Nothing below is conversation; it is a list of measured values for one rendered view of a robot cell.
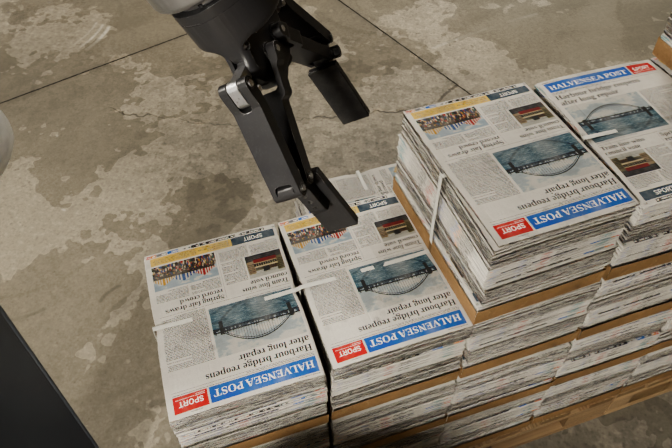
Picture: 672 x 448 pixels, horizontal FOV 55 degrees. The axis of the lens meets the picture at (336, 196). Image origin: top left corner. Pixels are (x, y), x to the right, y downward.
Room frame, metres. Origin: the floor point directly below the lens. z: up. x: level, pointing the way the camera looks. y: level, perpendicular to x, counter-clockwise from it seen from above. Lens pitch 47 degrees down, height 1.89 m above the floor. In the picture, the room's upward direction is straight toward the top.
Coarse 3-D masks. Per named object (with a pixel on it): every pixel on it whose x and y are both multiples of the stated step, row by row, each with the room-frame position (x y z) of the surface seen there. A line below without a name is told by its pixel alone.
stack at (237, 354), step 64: (192, 256) 0.81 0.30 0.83; (256, 256) 0.81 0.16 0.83; (320, 256) 0.81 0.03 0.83; (384, 256) 0.81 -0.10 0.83; (192, 320) 0.66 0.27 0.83; (256, 320) 0.66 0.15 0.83; (320, 320) 0.66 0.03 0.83; (384, 320) 0.66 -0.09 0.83; (448, 320) 0.66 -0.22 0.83; (512, 320) 0.68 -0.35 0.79; (576, 320) 0.74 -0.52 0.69; (640, 320) 0.81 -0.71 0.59; (192, 384) 0.53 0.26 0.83; (256, 384) 0.53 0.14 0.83; (320, 384) 0.55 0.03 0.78; (384, 384) 0.60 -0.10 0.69; (448, 384) 0.64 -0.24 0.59; (512, 384) 0.71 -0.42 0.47; (576, 384) 0.77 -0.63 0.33
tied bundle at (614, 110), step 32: (640, 64) 1.16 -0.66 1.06; (544, 96) 1.06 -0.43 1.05; (576, 96) 1.05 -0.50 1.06; (608, 96) 1.05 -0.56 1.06; (640, 96) 1.05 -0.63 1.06; (576, 128) 0.95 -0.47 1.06; (608, 128) 0.95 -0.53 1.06; (640, 128) 0.95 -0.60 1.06; (608, 160) 0.86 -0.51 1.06; (640, 160) 0.86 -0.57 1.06; (640, 192) 0.78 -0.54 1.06; (640, 224) 0.76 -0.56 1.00; (640, 256) 0.76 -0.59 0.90
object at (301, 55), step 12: (276, 24) 0.44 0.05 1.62; (276, 36) 0.43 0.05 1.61; (288, 36) 0.44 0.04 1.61; (300, 36) 0.46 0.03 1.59; (300, 48) 0.46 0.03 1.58; (312, 48) 0.48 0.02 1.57; (324, 48) 0.49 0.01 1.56; (336, 48) 0.50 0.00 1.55; (300, 60) 0.48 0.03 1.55; (312, 60) 0.49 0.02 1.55
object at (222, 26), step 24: (216, 0) 0.40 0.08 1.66; (240, 0) 0.40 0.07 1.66; (264, 0) 0.41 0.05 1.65; (192, 24) 0.39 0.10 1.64; (216, 24) 0.39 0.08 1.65; (240, 24) 0.39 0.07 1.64; (264, 24) 0.43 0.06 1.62; (216, 48) 0.39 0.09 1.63; (240, 48) 0.39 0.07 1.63; (264, 48) 0.41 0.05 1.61; (288, 48) 0.44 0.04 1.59; (264, 72) 0.39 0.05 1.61
